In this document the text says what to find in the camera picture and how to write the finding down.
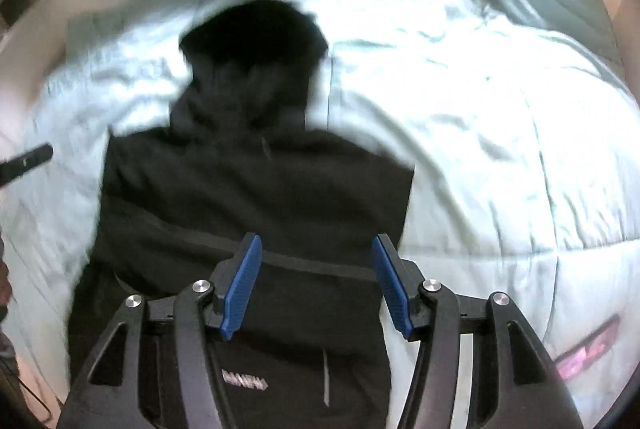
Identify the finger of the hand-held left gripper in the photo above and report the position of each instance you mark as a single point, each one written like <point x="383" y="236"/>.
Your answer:
<point x="30" y="160"/>

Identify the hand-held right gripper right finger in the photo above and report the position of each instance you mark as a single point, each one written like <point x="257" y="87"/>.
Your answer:
<point x="391" y="285"/>

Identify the black hoodie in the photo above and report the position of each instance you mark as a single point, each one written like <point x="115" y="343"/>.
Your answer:
<point x="250" y="179"/>

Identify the light blue bed comforter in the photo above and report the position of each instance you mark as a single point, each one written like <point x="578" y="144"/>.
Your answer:
<point x="475" y="134"/>

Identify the pink patterned cloth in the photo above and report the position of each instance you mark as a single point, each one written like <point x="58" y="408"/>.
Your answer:
<point x="587" y="351"/>

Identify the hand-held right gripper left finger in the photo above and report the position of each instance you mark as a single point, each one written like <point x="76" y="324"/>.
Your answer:
<point x="242" y="285"/>

